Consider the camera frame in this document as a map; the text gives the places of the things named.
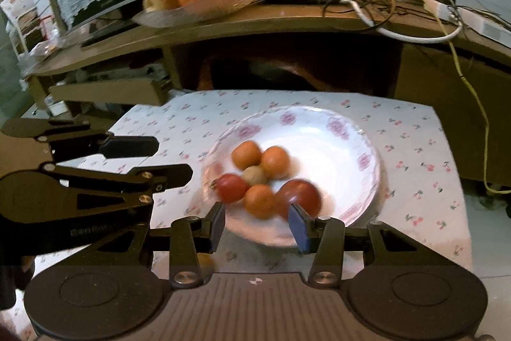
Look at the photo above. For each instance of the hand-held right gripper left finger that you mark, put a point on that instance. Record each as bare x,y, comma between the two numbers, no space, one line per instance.
217,223

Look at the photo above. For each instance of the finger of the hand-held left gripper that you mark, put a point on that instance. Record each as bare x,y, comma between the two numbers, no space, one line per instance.
171,175
131,146

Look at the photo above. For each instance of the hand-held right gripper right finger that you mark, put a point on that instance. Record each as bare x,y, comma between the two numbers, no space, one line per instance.
299,227

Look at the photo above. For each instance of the large dark red tomato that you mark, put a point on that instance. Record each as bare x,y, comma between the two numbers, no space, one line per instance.
301,195

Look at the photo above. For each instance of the small red tomato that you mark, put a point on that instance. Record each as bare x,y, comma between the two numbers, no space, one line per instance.
230,187

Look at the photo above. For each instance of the small orange tangerine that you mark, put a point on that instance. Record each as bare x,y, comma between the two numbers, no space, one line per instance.
246,154
275,162
259,201

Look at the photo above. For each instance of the white floral plate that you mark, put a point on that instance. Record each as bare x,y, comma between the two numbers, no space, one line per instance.
319,149

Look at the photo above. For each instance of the wooden pull-out drawer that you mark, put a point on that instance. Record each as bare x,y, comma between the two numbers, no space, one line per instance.
103,91

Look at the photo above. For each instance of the cherry print tablecloth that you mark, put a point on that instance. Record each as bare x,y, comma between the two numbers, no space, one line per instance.
411,173

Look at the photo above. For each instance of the glass fruit dish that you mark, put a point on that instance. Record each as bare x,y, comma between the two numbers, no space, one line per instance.
199,14

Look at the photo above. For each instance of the red and white printed boxes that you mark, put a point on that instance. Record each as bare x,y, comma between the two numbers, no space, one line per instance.
24,17

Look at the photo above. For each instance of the wooden television cabinet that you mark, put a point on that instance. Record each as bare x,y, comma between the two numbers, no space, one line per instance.
431,77

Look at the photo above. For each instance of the white power strip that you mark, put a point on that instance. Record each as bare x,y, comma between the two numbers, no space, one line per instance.
489,27

